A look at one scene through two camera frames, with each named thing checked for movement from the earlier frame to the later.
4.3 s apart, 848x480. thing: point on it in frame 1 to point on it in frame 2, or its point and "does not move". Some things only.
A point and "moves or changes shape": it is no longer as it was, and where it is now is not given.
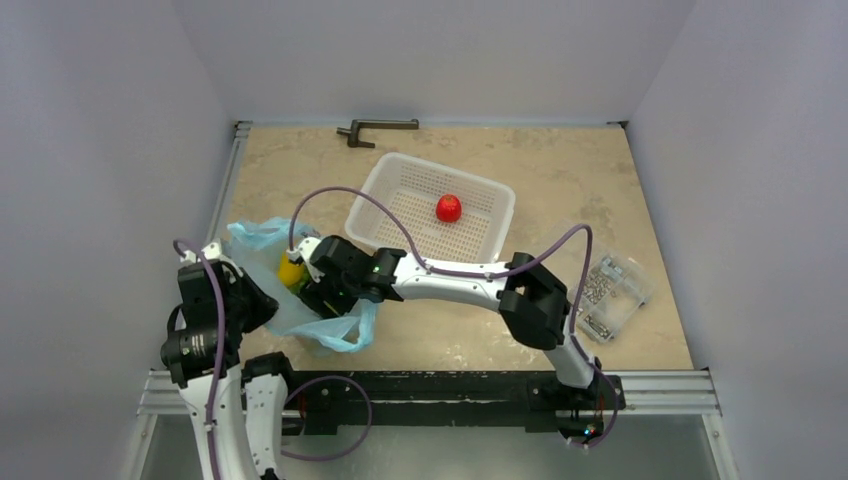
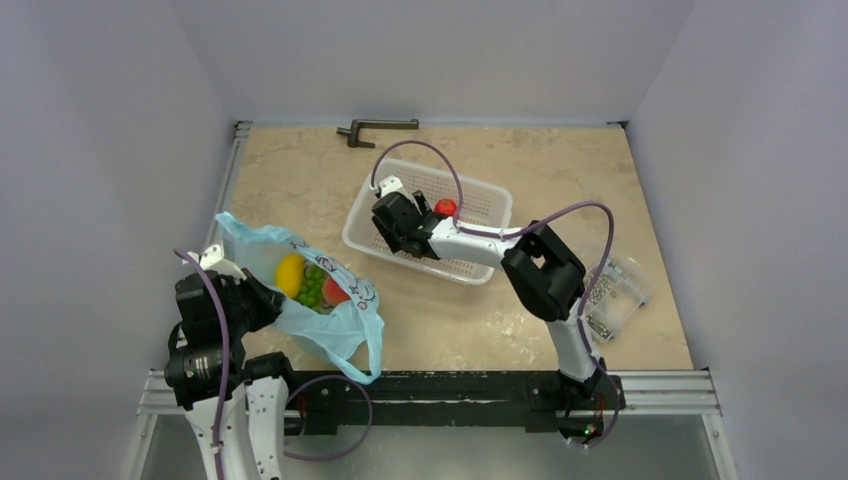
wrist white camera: x=304 y=251 to x=392 y=184
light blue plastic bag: x=260 y=244 moves or changes shape
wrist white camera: x=210 y=252 does not move
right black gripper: x=318 y=291 to x=390 y=221
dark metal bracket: x=363 y=124 does not move
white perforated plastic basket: x=437 y=211 does not move
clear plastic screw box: x=613 y=291 does not move
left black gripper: x=265 y=304 does not move
